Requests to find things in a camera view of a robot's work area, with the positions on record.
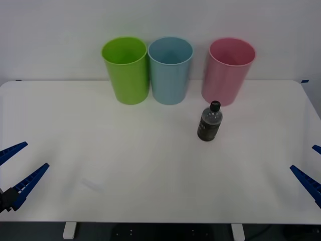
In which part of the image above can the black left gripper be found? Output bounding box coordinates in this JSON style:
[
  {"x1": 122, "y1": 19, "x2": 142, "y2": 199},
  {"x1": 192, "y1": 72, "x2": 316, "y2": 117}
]
[{"x1": 0, "y1": 142, "x2": 50, "y2": 213}]

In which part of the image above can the dark plastic bottle black cap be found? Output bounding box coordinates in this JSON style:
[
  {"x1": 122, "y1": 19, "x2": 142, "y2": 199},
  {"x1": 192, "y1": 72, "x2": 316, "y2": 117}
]
[{"x1": 197, "y1": 100, "x2": 223, "y2": 142}]

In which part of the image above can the white table leg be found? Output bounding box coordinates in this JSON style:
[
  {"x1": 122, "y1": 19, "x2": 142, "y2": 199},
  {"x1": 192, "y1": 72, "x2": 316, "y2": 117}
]
[
  {"x1": 231, "y1": 223, "x2": 245, "y2": 241},
  {"x1": 62, "y1": 222, "x2": 76, "y2": 239}
]

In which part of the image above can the green plastic bin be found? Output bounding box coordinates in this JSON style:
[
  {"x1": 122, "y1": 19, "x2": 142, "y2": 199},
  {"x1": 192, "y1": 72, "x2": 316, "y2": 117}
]
[{"x1": 101, "y1": 36, "x2": 150, "y2": 105}]

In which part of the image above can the pale blue plastic bin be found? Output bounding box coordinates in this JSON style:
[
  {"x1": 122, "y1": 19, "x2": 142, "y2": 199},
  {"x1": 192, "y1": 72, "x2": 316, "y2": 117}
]
[{"x1": 147, "y1": 36, "x2": 194, "y2": 105}]

